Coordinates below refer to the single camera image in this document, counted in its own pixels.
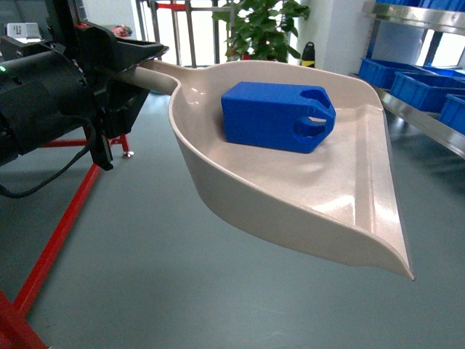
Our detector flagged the beige plastic dustpan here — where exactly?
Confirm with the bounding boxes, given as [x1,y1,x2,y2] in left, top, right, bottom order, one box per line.
[108,60,417,281]

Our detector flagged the red steel table frame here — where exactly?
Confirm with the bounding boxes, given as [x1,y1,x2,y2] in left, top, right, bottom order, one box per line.
[0,134,132,349]

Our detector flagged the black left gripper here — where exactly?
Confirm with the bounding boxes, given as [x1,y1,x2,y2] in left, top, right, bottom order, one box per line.
[1,22,169,170]

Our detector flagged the yellow black striped bollard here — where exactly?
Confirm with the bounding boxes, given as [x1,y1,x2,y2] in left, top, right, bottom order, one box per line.
[300,41,315,68]

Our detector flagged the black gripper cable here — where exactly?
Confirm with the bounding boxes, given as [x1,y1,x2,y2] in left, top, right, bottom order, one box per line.
[0,114,97,199]

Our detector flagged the steel roller shelf rack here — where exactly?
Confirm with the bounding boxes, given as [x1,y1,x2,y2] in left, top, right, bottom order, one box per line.
[362,1,464,158]

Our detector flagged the steel turnstile barrier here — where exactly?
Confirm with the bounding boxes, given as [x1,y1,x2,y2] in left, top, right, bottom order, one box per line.
[134,1,234,68]

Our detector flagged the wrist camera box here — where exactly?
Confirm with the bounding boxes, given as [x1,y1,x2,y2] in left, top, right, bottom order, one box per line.
[1,23,44,60]

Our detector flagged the green potted plant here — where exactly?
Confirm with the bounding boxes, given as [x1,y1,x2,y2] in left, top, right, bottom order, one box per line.
[212,1,311,63]

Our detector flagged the blue plastic block part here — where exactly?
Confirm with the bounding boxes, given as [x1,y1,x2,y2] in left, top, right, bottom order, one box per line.
[221,81,336,153]

